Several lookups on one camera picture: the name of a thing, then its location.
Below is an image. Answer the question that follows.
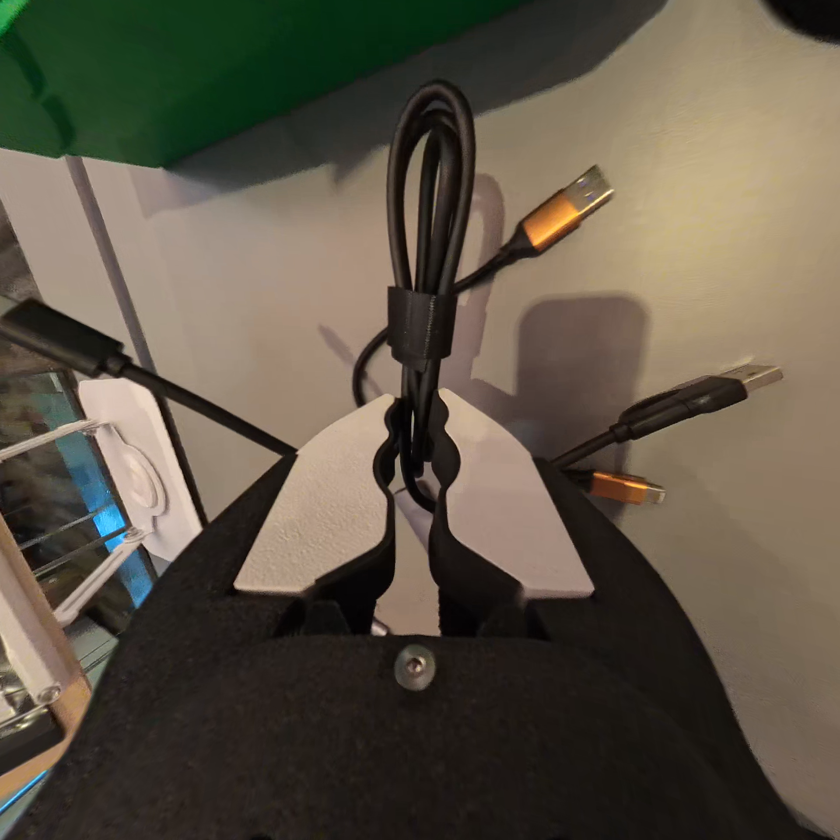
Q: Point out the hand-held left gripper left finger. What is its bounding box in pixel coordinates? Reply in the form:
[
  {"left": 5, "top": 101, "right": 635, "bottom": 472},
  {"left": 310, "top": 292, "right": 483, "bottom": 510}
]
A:
[{"left": 233, "top": 394, "right": 399, "bottom": 614}]

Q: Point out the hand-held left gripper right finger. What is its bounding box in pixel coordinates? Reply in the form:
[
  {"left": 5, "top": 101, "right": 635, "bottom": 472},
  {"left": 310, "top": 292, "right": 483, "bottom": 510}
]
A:
[{"left": 428, "top": 387, "right": 596, "bottom": 618}]

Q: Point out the black cable with black plugs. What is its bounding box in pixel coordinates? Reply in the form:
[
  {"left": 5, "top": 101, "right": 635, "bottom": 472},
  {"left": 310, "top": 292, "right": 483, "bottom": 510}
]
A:
[{"left": 0, "top": 298, "right": 785, "bottom": 468}]

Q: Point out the black cable with strap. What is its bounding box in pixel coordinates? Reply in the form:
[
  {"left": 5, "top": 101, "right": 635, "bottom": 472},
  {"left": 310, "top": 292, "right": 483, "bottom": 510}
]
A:
[{"left": 352, "top": 80, "right": 667, "bottom": 513}]

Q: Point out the green plastic bin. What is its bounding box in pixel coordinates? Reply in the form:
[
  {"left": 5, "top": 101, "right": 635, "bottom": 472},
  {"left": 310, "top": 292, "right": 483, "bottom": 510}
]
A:
[{"left": 0, "top": 0, "right": 546, "bottom": 170}]

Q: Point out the white document stand base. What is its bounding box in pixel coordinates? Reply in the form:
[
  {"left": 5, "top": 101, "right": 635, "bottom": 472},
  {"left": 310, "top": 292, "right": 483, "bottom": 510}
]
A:
[{"left": 0, "top": 377, "right": 206, "bottom": 710}]

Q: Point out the light wooden board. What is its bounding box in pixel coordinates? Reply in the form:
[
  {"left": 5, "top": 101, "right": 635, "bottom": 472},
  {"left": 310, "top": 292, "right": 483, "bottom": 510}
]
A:
[{"left": 0, "top": 676, "right": 93, "bottom": 798}]

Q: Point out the black chair armrest pad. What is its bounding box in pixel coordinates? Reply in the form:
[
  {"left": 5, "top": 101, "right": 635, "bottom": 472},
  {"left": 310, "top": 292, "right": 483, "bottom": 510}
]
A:
[{"left": 764, "top": 0, "right": 840, "bottom": 42}]

